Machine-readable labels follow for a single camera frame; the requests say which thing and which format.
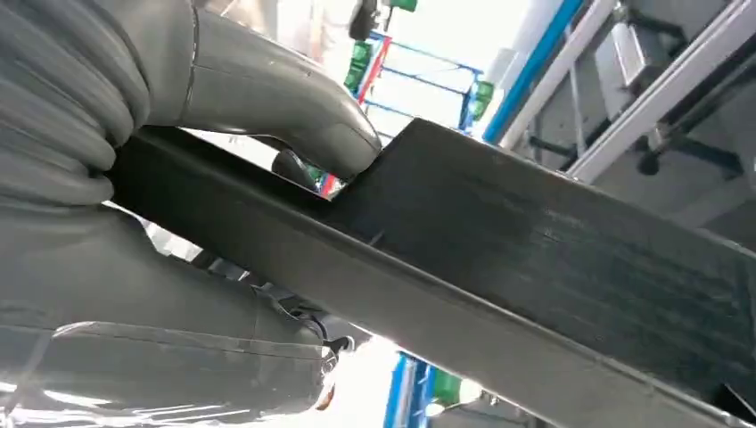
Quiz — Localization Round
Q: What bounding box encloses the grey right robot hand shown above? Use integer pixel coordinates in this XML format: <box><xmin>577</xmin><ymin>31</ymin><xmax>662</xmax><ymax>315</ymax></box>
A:
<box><xmin>0</xmin><ymin>0</ymin><xmax>382</xmax><ymax>428</ymax></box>

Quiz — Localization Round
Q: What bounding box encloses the blue tube cart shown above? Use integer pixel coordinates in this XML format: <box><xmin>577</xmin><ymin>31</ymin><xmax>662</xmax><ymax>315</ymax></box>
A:
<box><xmin>344</xmin><ymin>29</ymin><xmax>496</xmax><ymax>144</ymax></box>

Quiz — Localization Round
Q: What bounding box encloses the blue metal beam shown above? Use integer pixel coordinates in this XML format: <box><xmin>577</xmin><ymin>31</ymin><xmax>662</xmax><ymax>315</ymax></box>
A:
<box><xmin>482</xmin><ymin>0</ymin><xmax>587</xmax><ymax>146</ymax></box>

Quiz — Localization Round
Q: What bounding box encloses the blue metal post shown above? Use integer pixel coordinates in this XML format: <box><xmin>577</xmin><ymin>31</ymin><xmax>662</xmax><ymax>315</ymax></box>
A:
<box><xmin>382</xmin><ymin>352</ymin><xmax>437</xmax><ymax>428</ymax></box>

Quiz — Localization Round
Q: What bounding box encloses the aluminium profile frame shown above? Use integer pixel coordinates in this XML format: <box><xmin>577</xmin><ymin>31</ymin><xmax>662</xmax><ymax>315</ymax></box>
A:
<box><xmin>498</xmin><ymin>0</ymin><xmax>756</xmax><ymax>185</ymax></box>

